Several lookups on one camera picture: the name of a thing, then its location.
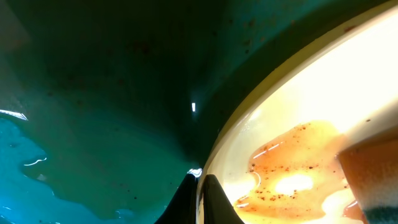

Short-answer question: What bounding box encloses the light green plate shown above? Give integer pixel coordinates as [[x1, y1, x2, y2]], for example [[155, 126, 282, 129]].
[[196, 1, 397, 223]]

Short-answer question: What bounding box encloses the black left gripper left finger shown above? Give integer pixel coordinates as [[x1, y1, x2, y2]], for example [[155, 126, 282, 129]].
[[155, 174, 198, 224]]

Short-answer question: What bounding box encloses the green yellow sponge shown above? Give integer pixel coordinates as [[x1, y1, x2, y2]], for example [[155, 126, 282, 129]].
[[338, 131, 397, 223]]

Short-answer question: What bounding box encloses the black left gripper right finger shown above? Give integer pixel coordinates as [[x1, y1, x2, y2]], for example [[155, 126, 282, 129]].
[[202, 174, 244, 224]]

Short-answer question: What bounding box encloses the teal serving tray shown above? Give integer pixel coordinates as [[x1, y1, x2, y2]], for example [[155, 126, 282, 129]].
[[1, 0, 378, 223]]

